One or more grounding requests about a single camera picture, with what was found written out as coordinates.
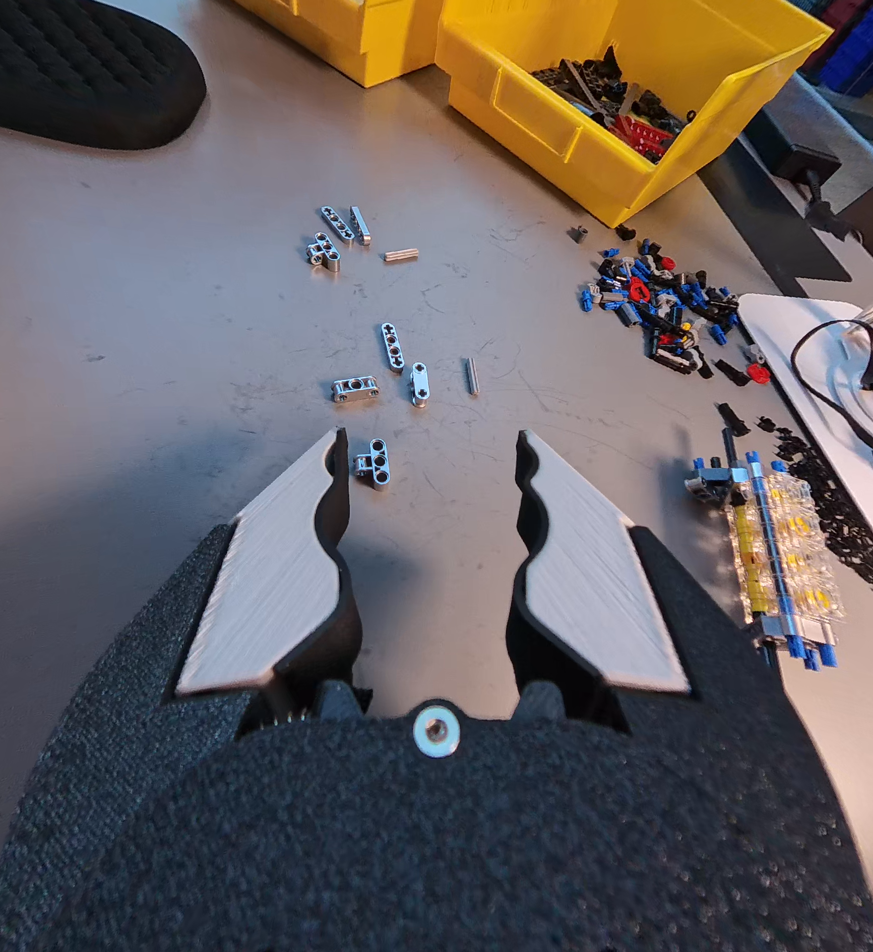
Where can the single black connector pin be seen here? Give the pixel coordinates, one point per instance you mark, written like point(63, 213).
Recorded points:
point(732, 419)

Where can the pile of mixed brick parts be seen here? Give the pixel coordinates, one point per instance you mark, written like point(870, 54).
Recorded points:
point(667, 305)

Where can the shelf of coloured bins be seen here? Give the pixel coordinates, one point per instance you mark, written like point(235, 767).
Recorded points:
point(868, 44)

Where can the clear brick engine assembly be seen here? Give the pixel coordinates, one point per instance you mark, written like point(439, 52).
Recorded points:
point(779, 550)

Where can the yellow plastic bin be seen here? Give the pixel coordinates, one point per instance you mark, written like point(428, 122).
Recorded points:
point(526, 111)
point(362, 37)

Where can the black power adapter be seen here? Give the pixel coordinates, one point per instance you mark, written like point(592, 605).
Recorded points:
point(805, 160)

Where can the silver three-hole beam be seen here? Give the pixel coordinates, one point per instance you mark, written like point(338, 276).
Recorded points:
point(323, 253)

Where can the short thin silver liftarm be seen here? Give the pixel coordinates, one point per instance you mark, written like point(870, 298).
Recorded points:
point(419, 383)

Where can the black round cushion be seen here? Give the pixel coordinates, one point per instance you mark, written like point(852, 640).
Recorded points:
point(72, 67)

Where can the pile of black pins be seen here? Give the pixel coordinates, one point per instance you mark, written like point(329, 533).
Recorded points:
point(838, 513)

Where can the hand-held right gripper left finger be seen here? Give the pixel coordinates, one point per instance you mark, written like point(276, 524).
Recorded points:
point(265, 595)

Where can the pile of black brick parts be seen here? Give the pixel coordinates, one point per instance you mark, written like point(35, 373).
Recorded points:
point(615, 104)

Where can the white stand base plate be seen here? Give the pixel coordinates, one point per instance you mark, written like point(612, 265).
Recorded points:
point(779, 335)

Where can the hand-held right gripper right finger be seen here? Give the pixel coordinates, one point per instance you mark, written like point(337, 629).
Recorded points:
point(600, 595)

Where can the short silver axle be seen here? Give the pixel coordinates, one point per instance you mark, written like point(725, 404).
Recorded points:
point(401, 255)

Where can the grey desk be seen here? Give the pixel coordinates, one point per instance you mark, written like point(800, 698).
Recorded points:
point(146, 335)

